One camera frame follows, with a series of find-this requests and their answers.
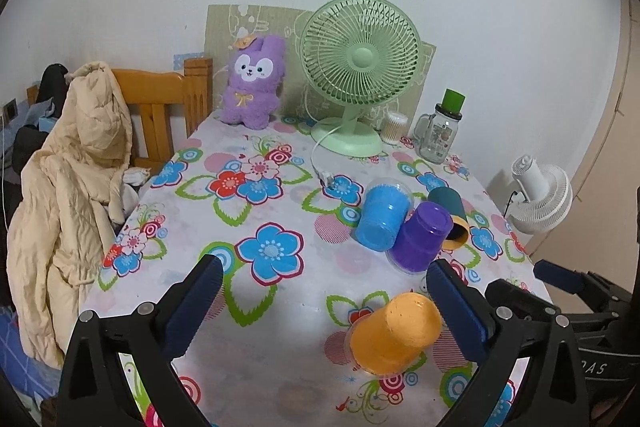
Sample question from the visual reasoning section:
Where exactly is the glass mug with green lid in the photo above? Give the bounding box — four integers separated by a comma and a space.
413, 89, 466, 165

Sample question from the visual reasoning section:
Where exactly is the purple cup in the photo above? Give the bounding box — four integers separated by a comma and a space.
387, 201, 454, 276

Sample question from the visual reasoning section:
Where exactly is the orange cup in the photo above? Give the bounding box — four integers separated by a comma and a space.
348, 292, 443, 377

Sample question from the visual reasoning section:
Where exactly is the white floor fan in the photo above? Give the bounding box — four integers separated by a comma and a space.
505, 154, 573, 235

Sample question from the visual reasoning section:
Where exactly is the beige padded jacket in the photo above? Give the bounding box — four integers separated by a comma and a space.
6, 61, 136, 370

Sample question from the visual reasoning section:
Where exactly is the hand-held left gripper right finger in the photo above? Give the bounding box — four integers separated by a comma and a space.
425, 258, 592, 427

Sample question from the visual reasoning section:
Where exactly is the blue patterned cloth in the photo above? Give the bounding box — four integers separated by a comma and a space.
0, 304, 66, 427

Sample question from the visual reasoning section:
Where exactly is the blue denim cloth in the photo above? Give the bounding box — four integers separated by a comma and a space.
20, 99, 63, 132

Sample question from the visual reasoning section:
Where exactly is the wooden chair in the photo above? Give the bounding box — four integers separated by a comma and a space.
26, 57, 215, 172

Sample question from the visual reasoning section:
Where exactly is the black garment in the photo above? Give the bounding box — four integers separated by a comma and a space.
11, 64, 71, 172

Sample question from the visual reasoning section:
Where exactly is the purple plush rabbit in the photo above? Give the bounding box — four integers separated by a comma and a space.
220, 34, 287, 130

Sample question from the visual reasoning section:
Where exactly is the white fan cable with plug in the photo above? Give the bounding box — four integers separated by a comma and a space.
311, 123, 347, 188

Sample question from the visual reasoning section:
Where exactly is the cotton swab container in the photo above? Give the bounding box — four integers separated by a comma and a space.
381, 110, 410, 145

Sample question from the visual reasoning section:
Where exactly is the light blue wall sticker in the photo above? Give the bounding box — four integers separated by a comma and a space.
172, 52, 206, 72

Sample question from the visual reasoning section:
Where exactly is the dark teal cup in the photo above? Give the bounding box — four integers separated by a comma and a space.
427, 187, 470, 251

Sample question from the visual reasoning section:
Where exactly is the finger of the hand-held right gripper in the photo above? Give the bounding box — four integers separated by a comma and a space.
533, 258, 640, 325
484, 278, 583, 330

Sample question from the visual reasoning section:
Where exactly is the blue cup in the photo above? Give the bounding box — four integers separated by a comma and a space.
354, 177, 415, 252

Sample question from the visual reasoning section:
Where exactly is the floral tablecloth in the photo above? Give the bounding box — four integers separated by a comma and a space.
80, 109, 556, 427

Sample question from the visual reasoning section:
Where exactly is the green desk fan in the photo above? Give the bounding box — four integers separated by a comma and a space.
299, 0, 421, 156

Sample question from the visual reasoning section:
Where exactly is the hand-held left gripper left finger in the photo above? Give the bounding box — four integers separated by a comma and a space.
57, 252, 226, 427

